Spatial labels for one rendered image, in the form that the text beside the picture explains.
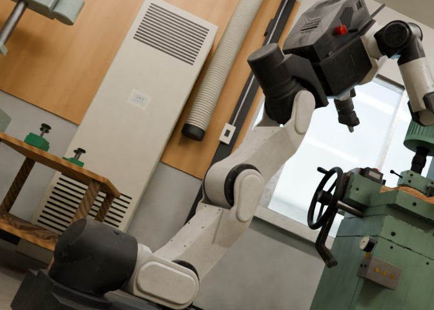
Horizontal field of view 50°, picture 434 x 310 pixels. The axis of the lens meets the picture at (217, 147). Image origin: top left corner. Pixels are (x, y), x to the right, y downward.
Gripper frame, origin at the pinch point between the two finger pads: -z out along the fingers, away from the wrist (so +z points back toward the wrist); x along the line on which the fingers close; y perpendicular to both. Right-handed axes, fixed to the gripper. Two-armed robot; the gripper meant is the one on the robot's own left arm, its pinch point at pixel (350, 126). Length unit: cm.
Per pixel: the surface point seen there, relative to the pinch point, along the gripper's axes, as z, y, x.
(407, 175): -4.9, -13.9, 41.1
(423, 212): 0, -33, 62
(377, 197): 0, -34, 42
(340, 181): 14, -44, 35
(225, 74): 11, 5, -110
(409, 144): -0.1, -0.3, 34.0
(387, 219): 2, -44, 55
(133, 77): 41, -49, -122
